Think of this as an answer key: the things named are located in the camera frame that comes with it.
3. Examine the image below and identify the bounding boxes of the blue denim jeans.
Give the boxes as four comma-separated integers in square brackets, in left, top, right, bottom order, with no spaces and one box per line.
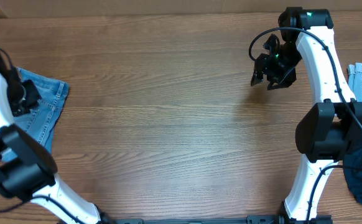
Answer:
[15,68,70,152]

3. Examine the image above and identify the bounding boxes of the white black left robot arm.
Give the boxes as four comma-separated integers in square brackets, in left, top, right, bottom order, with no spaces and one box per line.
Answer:
[0,49,113,223]

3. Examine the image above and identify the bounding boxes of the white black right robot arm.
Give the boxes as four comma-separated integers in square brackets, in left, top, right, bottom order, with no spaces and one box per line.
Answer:
[246,7,362,223]

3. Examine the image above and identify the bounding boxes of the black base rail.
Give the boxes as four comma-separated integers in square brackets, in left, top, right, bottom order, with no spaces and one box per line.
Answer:
[113,215,333,224]

